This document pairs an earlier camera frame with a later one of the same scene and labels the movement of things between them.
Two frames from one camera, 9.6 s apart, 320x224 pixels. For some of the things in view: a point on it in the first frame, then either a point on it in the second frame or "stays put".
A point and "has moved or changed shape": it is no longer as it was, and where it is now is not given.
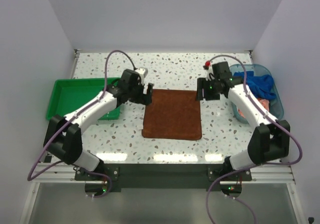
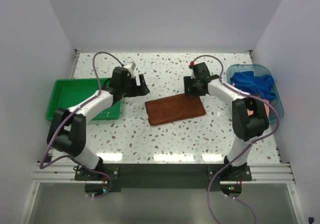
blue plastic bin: x=276 y=105 stays put
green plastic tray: x=67 y=94 stays put
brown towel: x=172 y=115 has moved or changed shape
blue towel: x=262 y=85 stays put
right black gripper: x=202 y=82 → x=188 y=90
